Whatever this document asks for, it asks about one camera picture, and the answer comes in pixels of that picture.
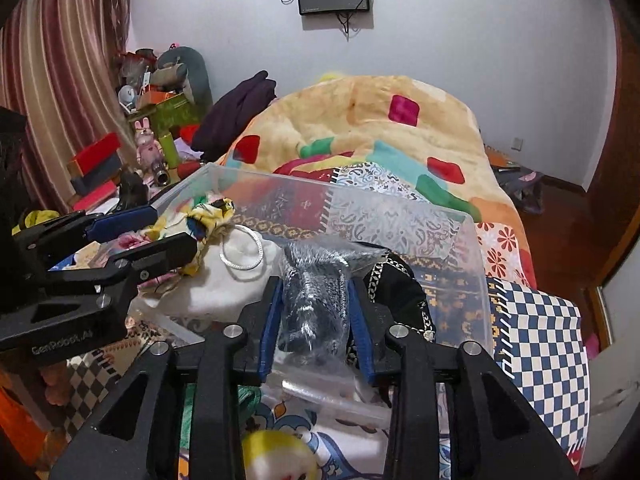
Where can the green cardboard box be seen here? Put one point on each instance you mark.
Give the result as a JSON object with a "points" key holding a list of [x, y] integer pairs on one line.
{"points": [[172, 110]]}

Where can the yellow ball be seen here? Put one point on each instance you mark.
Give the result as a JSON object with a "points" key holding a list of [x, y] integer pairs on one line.
{"points": [[275, 455]]}

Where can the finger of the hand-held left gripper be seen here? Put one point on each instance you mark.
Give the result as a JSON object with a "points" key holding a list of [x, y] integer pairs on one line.
{"points": [[125, 220], [160, 252]]}

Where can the red flat box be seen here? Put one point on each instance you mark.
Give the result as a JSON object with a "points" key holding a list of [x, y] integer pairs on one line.
{"points": [[95, 152]]}

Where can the dark purple garment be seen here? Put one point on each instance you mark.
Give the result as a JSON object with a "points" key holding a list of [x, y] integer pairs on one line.
{"points": [[230, 110]]}

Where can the blue white checkered cloth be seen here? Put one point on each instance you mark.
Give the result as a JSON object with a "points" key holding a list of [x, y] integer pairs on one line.
{"points": [[542, 360]]}

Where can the grey flat box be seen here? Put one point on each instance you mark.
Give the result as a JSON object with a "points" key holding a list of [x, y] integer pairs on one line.
{"points": [[97, 172]]}

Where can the clear plastic storage box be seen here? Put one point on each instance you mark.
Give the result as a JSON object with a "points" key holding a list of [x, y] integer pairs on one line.
{"points": [[400, 215]]}

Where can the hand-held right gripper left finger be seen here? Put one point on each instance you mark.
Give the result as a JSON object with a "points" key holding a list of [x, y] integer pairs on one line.
{"points": [[266, 332]]}

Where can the bagged black grey fuzzy cloth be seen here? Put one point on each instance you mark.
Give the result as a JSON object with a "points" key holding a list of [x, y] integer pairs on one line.
{"points": [[310, 300]]}

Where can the green bottle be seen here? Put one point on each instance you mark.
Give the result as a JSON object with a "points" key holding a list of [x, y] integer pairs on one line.
{"points": [[169, 152]]}

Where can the cartoon printed sheet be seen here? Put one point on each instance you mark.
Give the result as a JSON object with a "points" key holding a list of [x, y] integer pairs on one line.
{"points": [[345, 447]]}

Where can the black cloth with white trim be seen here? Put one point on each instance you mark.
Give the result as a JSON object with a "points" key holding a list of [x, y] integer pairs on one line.
{"points": [[405, 300]]}

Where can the grey green plush toy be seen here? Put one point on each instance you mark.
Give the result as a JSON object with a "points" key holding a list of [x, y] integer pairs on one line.
{"points": [[192, 67]]}

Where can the yellow plush blanket coloured squares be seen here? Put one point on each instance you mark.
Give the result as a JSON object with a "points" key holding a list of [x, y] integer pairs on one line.
{"points": [[350, 110]]}

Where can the white wall socket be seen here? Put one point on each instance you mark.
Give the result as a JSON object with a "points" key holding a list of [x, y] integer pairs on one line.
{"points": [[517, 144]]}

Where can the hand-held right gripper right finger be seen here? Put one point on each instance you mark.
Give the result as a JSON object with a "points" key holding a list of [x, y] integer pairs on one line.
{"points": [[363, 332]]}

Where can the wooden door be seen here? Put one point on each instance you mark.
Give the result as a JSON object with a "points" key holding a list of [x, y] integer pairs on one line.
{"points": [[625, 160]]}

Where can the pink rabbit figurine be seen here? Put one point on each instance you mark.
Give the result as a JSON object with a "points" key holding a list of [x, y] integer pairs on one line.
{"points": [[146, 142]]}

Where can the patchwork patterned bedsheet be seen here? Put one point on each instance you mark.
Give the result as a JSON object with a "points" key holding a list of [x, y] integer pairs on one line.
{"points": [[380, 180]]}

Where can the dark figurine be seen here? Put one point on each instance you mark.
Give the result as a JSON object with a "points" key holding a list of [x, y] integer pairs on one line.
{"points": [[131, 190]]}

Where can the brown checkered cloth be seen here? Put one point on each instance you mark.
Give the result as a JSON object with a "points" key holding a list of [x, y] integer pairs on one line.
{"points": [[90, 380]]}

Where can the pink grey bag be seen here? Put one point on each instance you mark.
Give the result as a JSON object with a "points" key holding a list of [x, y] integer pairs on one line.
{"points": [[525, 190]]}

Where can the striped red beige curtain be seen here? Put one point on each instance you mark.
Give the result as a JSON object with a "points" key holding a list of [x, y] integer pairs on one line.
{"points": [[60, 60]]}

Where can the yellow floral cloth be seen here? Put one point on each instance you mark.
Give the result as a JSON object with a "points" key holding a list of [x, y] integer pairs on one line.
{"points": [[212, 212]]}

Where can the pink floral cloth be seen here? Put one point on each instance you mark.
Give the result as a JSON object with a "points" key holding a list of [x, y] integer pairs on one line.
{"points": [[127, 245]]}

